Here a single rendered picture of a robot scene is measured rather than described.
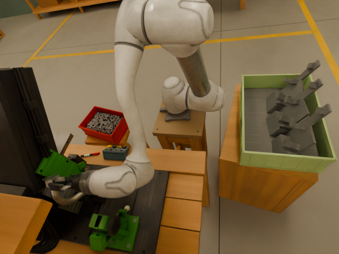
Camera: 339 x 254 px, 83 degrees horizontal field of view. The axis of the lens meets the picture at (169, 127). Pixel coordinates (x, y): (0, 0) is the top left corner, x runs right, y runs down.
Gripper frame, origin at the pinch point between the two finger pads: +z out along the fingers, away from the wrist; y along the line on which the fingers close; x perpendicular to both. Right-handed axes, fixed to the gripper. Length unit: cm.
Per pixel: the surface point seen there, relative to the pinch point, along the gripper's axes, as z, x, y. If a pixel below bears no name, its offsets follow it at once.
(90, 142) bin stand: 37, -8, -54
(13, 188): 15.3, -0.6, 8.6
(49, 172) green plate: 4.4, -4.1, -1.2
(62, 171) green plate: 4.4, -2.4, -6.9
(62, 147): 16.3, -11.8, -17.6
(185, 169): -40, 13, -48
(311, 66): -109, -31, -84
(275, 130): -87, 1, -77
